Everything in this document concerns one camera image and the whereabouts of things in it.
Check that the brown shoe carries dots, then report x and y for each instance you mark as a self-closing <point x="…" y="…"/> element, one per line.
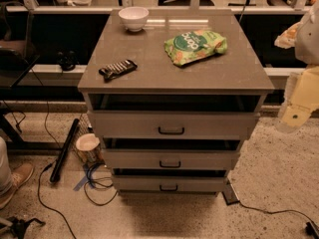
<point x="14" y="181"/>

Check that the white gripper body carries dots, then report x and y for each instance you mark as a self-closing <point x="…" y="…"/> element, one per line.
<point x="309" y="44"/>

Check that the grey drawer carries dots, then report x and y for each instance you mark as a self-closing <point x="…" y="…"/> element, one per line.
<point x="174" y="125"/>
<point x="137" y="159"/>
<point x="168" y="184"/>

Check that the black tripod foot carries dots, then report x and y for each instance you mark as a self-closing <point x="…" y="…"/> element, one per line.
<point x="17" y="226"/>

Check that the black striped candy bar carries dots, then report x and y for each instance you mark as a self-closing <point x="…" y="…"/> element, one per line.
<point x="115" y="70"/>

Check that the grey three-drawer cabinet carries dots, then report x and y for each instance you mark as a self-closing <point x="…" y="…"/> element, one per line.
<point x="234" y="82"/>

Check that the grey bottom drawer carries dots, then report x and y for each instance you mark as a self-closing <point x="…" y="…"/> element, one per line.
<point x="168" y="184"/>

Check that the white paper cup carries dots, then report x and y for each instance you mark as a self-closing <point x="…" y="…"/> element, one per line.
<point x="88" y="148"/>

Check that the blue tape strip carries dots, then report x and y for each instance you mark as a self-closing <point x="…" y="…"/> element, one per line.
<point x="87" y="178"/>

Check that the black round device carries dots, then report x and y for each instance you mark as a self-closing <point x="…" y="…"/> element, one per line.
<point x="67" y="61"/>

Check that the black bar on floor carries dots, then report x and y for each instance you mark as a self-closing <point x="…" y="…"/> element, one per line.
<point x="55" y="176"/>

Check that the green snack bag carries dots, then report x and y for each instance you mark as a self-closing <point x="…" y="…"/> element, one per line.
<point x="193" y="46"/>

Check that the black chair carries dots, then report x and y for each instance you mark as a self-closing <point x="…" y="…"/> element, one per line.
<point x="17" y="57"/>

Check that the light trouser leg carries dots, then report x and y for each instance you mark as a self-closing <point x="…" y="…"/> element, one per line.
<point x="5" y="171"/>

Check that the grey middle drawer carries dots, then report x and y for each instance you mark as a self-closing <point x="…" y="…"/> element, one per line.
<point x="137" y="159"/>

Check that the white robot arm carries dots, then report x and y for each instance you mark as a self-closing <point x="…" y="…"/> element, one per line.
<point x="304" y="37"/>

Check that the grey top drawer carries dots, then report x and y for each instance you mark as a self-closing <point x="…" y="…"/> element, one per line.
<point x="174" y="125"/>

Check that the white bowl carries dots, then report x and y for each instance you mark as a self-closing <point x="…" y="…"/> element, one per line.
<point x="134" y="18"/>

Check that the black power adapter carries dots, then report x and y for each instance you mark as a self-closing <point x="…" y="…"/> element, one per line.
<point x="229" y="194"/>

